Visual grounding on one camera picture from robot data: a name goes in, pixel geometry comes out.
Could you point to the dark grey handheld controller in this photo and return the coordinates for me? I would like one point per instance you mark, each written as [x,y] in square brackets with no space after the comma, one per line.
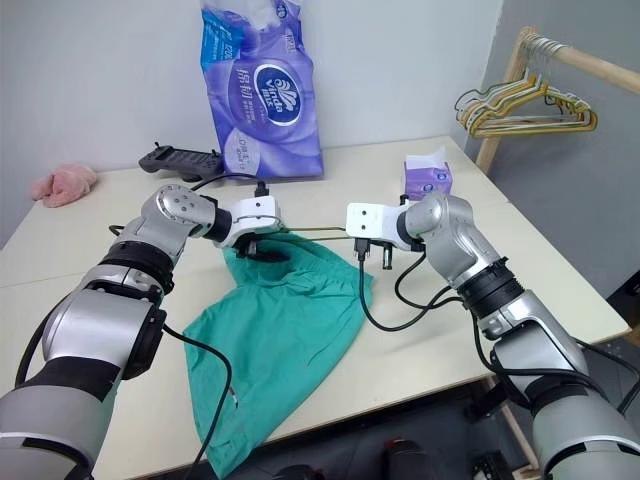
[175,162]

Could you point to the pale wooden leg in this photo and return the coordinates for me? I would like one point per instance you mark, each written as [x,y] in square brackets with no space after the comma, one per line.
[520,435]

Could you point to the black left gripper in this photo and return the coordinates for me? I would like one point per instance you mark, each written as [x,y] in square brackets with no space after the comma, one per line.
[246,246]

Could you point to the pink plush cloth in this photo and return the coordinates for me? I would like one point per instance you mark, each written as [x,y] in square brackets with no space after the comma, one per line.
[65,185]

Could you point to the wooden clothes rack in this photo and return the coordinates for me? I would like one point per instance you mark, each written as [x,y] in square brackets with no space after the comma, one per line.
[600,66]

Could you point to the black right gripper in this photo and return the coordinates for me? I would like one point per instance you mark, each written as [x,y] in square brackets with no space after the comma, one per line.
[386,252]

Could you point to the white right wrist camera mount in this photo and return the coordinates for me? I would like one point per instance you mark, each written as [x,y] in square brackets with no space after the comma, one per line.
[367,217]

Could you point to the black table frame bracket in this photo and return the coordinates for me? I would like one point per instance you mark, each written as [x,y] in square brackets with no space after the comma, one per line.
[482,400]

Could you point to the purple tissue paper pack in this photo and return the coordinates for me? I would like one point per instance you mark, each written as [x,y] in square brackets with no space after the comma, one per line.
[265,110]

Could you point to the green shorts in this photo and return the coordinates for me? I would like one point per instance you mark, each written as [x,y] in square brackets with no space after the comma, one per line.
[280,325]

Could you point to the dark rounded shape red mark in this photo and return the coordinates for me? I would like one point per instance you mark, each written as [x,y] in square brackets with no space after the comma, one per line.
[405,462]

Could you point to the small purple tissue box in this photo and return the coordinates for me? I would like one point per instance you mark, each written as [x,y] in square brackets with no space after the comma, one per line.
[430,180]

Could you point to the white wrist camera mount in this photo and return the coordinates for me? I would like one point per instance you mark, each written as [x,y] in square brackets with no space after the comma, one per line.
[367,217]
[255,207]

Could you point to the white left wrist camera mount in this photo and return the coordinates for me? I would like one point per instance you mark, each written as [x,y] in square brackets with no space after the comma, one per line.
[255,207]

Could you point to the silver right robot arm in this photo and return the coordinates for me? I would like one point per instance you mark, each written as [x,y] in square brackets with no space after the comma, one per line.
[450,225]

